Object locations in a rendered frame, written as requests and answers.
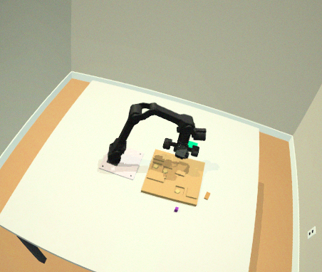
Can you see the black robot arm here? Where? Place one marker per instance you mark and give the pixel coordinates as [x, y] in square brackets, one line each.
[186, 128]

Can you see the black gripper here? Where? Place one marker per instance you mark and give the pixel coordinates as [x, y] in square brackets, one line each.
[168, 142]

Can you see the green rectangular block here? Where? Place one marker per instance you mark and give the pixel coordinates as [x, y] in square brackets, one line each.
[192, 143]

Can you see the small orange flat block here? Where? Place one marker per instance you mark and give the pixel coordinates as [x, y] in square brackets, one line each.
[207, 196]

